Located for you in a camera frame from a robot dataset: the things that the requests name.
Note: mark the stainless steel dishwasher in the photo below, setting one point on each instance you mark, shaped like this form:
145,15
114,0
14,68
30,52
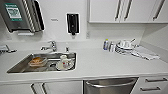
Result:
108,87

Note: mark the small chrome sink button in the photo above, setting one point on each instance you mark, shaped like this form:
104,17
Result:
67,48

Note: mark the white patterned mug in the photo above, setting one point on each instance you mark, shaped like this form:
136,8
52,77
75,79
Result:
65,63

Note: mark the clear drinking glass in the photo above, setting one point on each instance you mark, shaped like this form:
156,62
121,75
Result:
112,47

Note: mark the chrome sink faucet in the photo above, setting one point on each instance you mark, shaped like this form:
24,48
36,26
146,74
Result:
51,45

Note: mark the stack of white plates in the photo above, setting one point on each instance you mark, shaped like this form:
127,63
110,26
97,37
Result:
125,47

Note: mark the orange bowl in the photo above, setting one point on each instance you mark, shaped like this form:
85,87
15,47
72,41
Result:
37,61

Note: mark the white sink base cabinet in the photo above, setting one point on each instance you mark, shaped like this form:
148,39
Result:
50,88

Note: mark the stainless steel sink basin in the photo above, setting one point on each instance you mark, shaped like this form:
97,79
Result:
18,68

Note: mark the steel paper towel dispenser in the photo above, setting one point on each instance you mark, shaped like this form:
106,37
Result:
20,15

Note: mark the dish rack with dishes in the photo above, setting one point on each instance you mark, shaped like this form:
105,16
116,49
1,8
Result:
6,49

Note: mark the white drawer stack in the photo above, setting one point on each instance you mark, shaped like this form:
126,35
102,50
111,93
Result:
153,85

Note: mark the white wall outlet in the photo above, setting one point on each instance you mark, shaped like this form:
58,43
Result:
88,34

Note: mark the black wall soap dispenser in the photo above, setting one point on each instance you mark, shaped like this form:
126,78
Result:
72,23

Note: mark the small wall label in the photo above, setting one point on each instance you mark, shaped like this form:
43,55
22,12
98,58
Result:
54,19

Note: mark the white wall cabinet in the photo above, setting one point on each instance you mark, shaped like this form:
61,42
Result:
133,10

